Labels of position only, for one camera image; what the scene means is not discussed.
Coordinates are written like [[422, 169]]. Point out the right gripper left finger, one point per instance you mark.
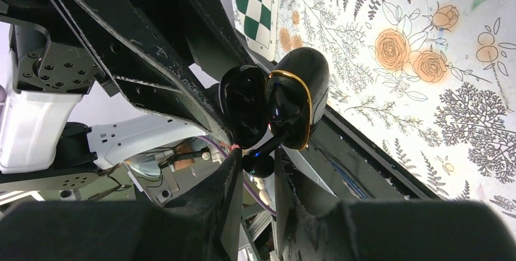
[[206, 220]]

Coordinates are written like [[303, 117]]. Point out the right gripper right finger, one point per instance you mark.
[[311, 224]]

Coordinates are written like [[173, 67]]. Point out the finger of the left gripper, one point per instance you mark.
[[212, 38], [145, 69]]

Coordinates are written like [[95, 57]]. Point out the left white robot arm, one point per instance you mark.
[[53, 71]]

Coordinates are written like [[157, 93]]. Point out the green white checkered mat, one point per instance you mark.
[[256, 20]]

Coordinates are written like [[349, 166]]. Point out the floral patterned table mat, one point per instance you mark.
[[430, 82]]

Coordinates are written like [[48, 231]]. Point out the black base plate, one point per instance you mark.
[[388, 215]]

